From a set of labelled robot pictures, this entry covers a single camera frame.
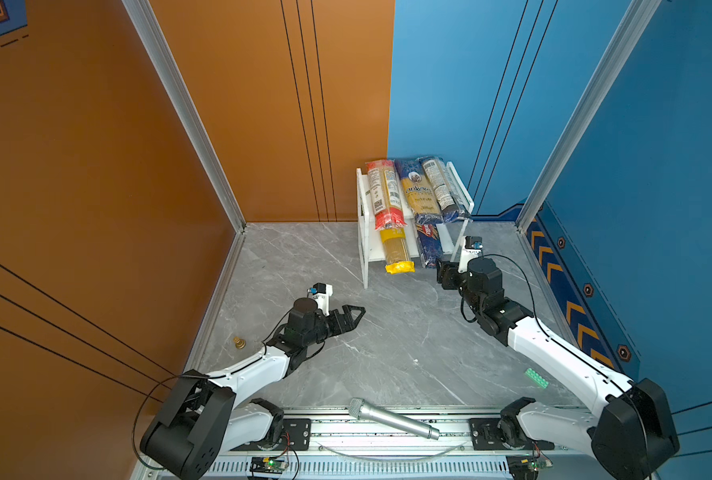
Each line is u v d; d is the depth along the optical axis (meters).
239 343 0.87
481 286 0.60
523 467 0.70
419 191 0.79
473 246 0.68
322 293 0.79
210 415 0.42
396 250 0.87
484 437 0.72
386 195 0.77
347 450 0.73
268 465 0.71
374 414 0.75
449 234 0.96
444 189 0.79
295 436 0.73
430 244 0.87
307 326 0.67
